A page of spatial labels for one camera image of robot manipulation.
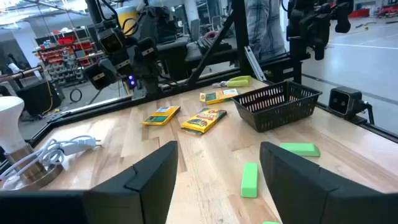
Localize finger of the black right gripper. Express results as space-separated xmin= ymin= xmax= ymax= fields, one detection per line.
xmin=99 ymin=58 xmax=118 ymax=78
xmin=126 ymin=46 xmax=144 ymax=75

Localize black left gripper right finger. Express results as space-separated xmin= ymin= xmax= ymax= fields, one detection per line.
xmin=259 ymin=141 xmax=386 ymax=224

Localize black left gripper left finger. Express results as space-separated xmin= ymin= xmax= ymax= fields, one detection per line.
xmin=83 ymin=140 xmax=179 ymax=224

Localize yellow crayon box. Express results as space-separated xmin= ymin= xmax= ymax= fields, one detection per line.
xmin=141 ymin=105 xmax=181 ymax=126
xmin=198 ymin=88 xmax=239 ymax=106

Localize crayon box colourful front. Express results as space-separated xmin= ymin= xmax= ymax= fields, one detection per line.
xmin=180 ymin=108 xmax=228 ymax=135

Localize green-handled pliers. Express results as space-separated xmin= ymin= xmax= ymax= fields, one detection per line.
xmin=212 ymin=75 xmax=252 ymax=88

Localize shelf with red bins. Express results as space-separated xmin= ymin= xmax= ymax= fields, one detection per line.
xmin=32 ymin=29 xmax=97 ymax=86

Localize yellow round container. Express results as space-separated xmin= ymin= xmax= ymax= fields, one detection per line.
xmin=114 ymin=5 xmax=139 ymax=35

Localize black case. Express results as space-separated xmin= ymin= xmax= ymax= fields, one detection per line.
xmin=15 ymin=80 xmax=63 ymax=118

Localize black slotted plastic basket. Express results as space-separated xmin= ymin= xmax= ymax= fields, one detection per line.
xmin=231 ymin=80 xmax=323 ymax=133

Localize silver aluminium extrusion bar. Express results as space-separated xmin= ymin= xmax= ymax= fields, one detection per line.
xmin=244 ymin=45 xmax=267 ymax=82

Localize person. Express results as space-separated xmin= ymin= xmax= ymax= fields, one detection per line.
xmin=244 ymin=0 xmax=287 ymax=62

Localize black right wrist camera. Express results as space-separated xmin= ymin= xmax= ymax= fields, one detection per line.
xmin=98 ymin=27 xmax=126 ymax=54

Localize black aluminium table frame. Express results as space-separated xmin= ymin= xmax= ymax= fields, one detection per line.
xmin=0 ymin=0 xmax=398 ymax=170

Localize white lamp cable with plug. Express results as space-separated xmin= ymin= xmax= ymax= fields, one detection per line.
xmin=0 ymin=135 xmax=102 ymax=190

